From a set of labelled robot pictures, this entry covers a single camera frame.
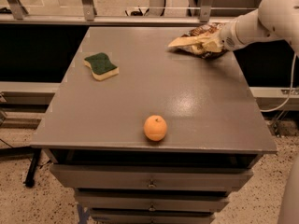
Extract top grey drawer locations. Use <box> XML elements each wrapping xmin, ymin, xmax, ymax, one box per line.
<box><xmin>50</xmin><ymin>164</ymin><xmax>253</xmax><ymax>191</ymax></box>

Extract white cable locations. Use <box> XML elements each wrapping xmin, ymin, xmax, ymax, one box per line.
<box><xmin>260</xmin><ymin>52</ymin><xmax>297</xmax><ymax>113</ymax></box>

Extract grey drawer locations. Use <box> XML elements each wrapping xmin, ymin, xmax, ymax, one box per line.
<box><xmin>90</xmin><ymin>209</ymin><xmax>214</xmax><ymax>224</ymax></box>
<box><xmin>50</xmin><ymin>164</ymin><xmax>253</xmax><ymax>191</ymax></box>
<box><xmin>75</xmin><ymin>189</ymin><xmax>229</xmax><ymax>213</ymax></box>

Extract metal railing frame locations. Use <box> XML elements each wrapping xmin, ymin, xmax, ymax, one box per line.
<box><xmin>0</xmin><ymin>0</ymin><xmax>281</xmax><ymax>29</ymax></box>

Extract bottom grey drawer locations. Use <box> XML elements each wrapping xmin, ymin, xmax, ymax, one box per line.
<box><xmin>90</xmin><ymin>209</ymin><xmax>214</xmax><ymax>224</ymax></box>

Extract grey drawer cabinet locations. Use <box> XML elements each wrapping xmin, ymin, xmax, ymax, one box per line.
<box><xmin>30</xmin><ymin>26</ymin><xmax>278</xmax><ymax>224</ymax></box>

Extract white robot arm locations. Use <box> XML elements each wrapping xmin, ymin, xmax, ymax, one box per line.
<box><xmin>203</xmin><ymin>0</ymin><xmax>299</xmax><ymax>224</ymax></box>

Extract middle grey drawer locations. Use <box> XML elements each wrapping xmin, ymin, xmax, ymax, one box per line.
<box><xmin>75</xmin><ymin>189</ymin><xmax>229</xmax><ymax>213</ymax></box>

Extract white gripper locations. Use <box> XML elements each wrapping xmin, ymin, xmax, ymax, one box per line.
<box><xmin>201</xmin><ymin>19</ymin><xmax>245</xmax><ymax>53</ymax></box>

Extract green and yellow sponge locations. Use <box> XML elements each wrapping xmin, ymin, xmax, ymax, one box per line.
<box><xmin>84</xmin><ymin>52</ymin><xmax>119</xmax><ymax>81</ymax></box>

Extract orange fruit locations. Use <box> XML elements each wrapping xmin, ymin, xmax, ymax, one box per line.
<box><xmin>143</xmin><ymin>115</ymin><xmax>167</xmax><ymax>142</ymax></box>

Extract brown chip bag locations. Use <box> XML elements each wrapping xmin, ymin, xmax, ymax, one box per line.
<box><xmin>168</xmin><ymin>22</ymin><xmax>227</xmax><ymax>59</ymax></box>

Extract black stand leg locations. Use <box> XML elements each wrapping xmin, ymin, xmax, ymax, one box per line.
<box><xmin>24</xmin><ymin>148</ymin><xmax>41</xmax><ymax>188</ymax></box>

